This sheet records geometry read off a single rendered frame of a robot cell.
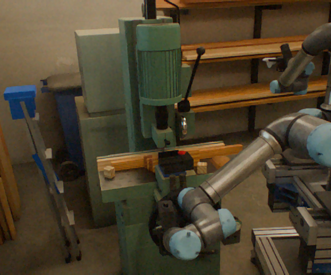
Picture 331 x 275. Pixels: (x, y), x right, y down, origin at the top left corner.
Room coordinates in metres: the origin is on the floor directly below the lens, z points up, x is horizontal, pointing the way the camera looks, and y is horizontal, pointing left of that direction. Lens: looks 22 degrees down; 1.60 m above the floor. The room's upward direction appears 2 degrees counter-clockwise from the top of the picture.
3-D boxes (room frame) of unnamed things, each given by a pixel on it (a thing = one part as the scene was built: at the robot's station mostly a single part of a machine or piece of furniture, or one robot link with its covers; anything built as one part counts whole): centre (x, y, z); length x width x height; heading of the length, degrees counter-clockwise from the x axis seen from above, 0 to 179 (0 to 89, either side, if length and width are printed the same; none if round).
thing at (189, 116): (1.67, -0.09, 1.02); 0.09 x 0.07 x 0.12; 103
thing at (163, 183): (1.27, -0.03, 0.92); 0.15 x 0.13 x 0.09; 103
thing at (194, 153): (1.40, -0.04, 0.94); 0.21 x 0.01 x 0.08; 103
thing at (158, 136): (1.47, 0.02, 1.03); 0.14 x 0.07 x 0.09; 13
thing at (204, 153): (1.47, -0.05, 0.92); 0.62 x 0.02 x 0.04; 103
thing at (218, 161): (1.43, -0.25, 0.91); 0.12 x 0.09 x 0.03; 13
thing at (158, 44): (1.46, 0.02, 1.35); 0.18 x 0.18 x 0.31
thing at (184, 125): (1.61, -0.08, 1.02); 0.12 x 0.03 x 0.12; 13
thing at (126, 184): (1.35, -0.01, 0.87); 0.61 x 0.30 x 0.06; 103
